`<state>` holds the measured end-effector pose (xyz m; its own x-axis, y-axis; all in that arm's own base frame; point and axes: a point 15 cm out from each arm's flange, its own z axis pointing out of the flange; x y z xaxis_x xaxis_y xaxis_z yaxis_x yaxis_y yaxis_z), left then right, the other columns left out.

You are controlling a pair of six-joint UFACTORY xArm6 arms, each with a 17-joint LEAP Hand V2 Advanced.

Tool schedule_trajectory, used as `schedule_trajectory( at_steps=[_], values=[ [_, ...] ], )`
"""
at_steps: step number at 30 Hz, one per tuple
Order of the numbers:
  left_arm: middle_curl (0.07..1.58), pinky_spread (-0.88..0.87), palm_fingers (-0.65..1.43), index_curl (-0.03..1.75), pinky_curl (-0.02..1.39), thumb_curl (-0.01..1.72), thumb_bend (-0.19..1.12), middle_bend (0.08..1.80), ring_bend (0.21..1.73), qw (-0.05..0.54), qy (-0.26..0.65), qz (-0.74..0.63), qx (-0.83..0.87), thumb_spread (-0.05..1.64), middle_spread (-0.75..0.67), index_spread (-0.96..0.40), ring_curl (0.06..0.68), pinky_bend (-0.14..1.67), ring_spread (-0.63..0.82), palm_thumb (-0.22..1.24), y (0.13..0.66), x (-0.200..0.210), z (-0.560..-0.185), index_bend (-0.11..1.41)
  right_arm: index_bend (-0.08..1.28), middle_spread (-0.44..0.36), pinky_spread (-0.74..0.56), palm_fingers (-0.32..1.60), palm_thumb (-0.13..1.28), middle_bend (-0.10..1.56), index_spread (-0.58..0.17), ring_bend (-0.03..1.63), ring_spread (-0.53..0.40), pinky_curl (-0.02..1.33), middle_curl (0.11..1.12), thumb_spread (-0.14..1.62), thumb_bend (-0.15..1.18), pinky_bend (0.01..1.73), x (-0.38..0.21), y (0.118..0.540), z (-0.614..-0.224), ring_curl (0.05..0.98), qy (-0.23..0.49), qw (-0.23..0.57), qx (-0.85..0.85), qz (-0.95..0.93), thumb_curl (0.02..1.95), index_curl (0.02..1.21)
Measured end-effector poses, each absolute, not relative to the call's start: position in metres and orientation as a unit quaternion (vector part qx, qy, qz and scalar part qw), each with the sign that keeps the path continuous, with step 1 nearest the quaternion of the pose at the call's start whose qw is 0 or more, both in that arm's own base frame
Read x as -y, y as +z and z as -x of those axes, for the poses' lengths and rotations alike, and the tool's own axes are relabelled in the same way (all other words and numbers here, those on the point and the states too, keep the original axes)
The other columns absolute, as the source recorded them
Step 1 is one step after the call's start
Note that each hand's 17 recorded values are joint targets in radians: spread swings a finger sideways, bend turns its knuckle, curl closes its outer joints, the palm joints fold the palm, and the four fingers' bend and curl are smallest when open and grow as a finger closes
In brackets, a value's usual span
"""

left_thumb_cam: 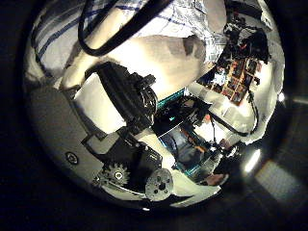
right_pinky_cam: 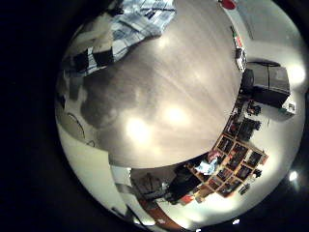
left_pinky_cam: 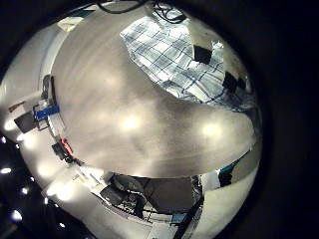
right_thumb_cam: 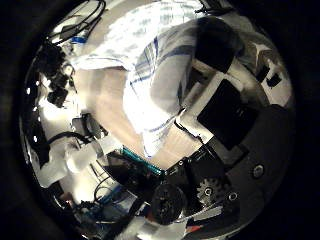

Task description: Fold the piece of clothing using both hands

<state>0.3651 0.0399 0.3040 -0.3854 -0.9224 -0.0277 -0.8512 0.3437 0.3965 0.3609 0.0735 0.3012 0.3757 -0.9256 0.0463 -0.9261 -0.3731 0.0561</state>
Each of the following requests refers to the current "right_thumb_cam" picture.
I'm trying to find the white blue checked shirt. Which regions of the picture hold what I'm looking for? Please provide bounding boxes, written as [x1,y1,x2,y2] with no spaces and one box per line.
[69,0,254,161]

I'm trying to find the teal ribbed box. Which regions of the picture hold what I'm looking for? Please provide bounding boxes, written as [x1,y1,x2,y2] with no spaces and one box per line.
[121,146,166,176]

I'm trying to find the thin black hand cable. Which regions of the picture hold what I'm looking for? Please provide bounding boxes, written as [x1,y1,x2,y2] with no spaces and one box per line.
[173,119,205,145]

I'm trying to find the looped black cable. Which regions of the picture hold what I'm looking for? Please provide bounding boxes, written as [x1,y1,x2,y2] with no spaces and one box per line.
[49,0,108,46]

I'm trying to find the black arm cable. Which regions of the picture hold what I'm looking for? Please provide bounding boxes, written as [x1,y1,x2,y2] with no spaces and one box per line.
[45,130,88,148]

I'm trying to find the blue cable bundle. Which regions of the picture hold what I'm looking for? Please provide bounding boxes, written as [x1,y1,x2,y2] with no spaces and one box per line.
[94,184,126,209]

